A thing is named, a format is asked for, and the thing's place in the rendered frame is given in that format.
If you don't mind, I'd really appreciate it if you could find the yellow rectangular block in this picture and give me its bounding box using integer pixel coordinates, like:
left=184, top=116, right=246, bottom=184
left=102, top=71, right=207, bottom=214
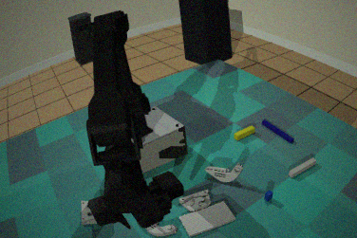
left=235, top=126, right=254, bottom=140

